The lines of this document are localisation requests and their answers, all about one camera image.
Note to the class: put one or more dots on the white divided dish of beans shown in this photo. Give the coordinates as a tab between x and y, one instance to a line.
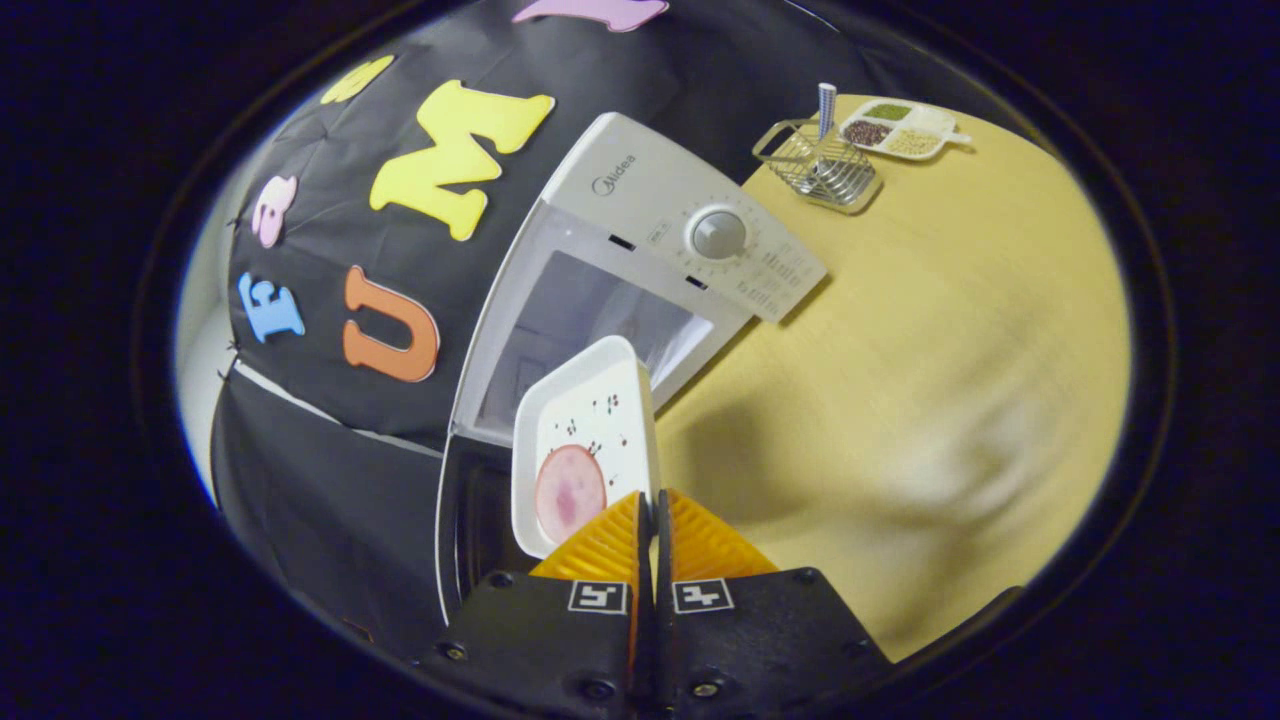
905	128

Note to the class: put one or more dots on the pink ham slice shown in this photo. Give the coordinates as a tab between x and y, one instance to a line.
568	495

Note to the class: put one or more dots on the white square plate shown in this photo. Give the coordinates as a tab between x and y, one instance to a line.
590	400

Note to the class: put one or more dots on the black backdrop cloth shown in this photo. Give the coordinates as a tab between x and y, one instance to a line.
330	480

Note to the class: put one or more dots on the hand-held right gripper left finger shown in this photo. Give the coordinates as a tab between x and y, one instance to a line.
560	640

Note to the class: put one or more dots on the white microwave oven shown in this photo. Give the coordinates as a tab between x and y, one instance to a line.
640	190

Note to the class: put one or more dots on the blue white patterned utensil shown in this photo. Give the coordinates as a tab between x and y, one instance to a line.
826	105

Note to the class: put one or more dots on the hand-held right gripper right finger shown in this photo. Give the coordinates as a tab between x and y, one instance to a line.
760	640

